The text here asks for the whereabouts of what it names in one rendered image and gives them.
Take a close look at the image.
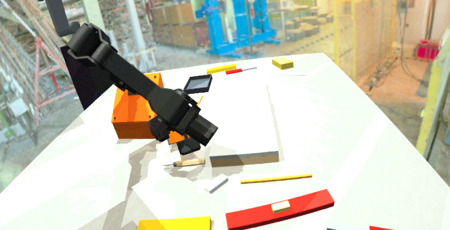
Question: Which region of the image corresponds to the awl with tan wooden handle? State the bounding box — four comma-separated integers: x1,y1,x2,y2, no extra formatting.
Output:
162,158,206,167

